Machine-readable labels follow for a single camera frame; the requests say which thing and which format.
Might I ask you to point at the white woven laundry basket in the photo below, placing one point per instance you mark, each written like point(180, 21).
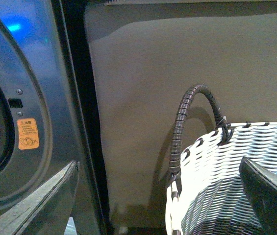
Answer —
point(212, 200)

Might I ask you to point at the dark wrapped basket handle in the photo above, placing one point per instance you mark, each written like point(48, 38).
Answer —
point(182, 113)

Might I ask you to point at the grey sofa side panel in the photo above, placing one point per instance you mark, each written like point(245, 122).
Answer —
point(144, 58)

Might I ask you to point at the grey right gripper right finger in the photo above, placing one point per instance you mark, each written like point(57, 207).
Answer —
point(260, 187)

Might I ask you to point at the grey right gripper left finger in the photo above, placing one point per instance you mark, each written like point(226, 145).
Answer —
point(46, 211)

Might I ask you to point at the grey front-load washing machine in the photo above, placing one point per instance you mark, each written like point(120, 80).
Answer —
point(37, 80)

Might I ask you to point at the orange warning sticker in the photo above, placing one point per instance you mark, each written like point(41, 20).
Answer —
point(28, 134)

